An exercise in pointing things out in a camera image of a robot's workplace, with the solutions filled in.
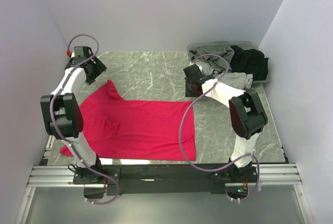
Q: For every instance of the black t-shirt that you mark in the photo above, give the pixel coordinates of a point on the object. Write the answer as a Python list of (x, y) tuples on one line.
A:
[(250, 61)]

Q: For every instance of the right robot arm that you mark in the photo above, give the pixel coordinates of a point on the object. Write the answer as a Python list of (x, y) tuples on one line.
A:
[(247, 115)]

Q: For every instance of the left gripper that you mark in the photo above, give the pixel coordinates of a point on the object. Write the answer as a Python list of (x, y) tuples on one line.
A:
[(99, 68)]

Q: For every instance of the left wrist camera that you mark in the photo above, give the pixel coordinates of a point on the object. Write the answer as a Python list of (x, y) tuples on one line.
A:
[(70, 53)]

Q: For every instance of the red t-shirt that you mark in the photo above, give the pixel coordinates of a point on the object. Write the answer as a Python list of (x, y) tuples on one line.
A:
[(116, 128)]

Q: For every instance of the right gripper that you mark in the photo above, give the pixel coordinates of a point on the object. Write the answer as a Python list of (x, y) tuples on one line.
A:
[(188, 93)]

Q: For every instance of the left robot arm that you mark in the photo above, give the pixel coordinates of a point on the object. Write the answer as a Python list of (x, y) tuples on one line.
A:
[(63, 118)]

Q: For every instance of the grey plastic bin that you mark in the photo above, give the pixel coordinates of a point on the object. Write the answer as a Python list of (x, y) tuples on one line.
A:
[(242, 44)]

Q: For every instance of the light grey t-shirt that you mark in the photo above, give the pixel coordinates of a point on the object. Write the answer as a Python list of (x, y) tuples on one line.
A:
[(238, 80)]

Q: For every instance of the aluminium rail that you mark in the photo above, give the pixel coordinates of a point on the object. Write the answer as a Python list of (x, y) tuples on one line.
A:
[(61, 176)]

